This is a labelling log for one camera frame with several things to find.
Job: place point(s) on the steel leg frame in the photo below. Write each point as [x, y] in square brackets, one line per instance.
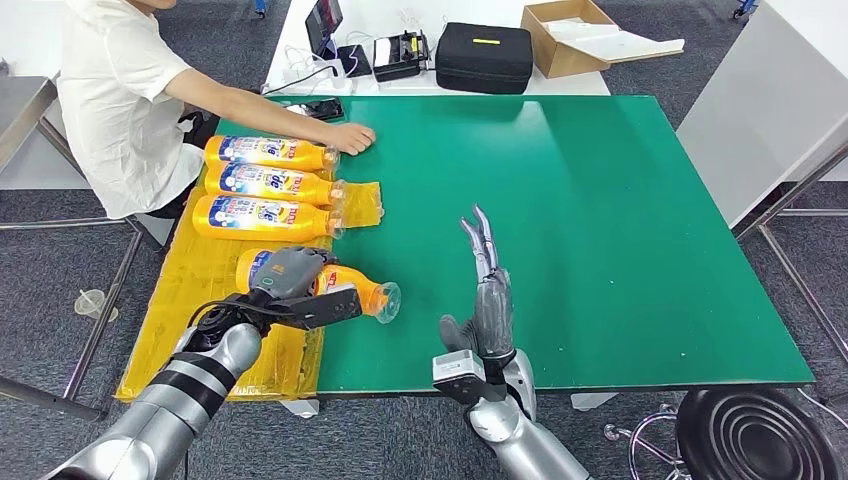
[815, 213]

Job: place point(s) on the clear plastic cup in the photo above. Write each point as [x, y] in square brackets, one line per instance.
[89, 303]

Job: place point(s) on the person's forearm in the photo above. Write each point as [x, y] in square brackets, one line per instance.
[278, 119]

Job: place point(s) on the black boxy device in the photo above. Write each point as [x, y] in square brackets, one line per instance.
[399, 58]

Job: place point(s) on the yellow taped cardboard mat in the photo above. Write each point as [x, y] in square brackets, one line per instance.
[185, 318]

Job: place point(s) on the white table foot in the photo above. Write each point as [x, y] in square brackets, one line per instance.
[594, 401]
[301, 409]

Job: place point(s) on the orange detergent bottle clear cap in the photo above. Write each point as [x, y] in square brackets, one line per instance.
[371, 295]
[265, 222]
[272, 182]
[265, 151]

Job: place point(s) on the steel table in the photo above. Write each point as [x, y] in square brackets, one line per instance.
[23, 108]

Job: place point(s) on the black zipped carrying case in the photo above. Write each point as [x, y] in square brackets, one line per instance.
[485, 62]

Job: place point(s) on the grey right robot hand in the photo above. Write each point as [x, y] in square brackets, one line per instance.
[490, 311]

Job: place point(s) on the black smartphone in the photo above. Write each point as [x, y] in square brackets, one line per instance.
[328, 108]

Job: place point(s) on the brown cardboard box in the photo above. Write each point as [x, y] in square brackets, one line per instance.
[561, 60]

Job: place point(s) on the white power strip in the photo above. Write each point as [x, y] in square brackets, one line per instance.
[301, 69]

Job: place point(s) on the blue metal leg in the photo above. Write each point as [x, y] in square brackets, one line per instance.
[260, 6]
[744, 8]

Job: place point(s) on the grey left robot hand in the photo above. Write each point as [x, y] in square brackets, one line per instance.
[291, 278]

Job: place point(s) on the black tablet screen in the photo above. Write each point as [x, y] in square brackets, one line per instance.
[324, 22]

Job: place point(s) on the person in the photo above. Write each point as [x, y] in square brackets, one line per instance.
[119, 99]

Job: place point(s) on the black power bank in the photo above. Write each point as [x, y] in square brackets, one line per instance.
[356, 61]

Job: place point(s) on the chrome stool base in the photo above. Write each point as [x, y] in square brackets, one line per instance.
[612, 433]

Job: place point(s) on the white flat sheet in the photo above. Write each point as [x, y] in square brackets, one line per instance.
[627, 46]

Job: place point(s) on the white table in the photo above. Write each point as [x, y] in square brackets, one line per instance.
[424, 13]

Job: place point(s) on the person's hand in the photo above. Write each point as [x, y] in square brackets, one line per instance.
[351, 138]

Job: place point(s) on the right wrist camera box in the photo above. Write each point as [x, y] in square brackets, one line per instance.
[464, 378]

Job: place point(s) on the black round stool seat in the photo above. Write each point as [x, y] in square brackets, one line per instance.
[755, 436]

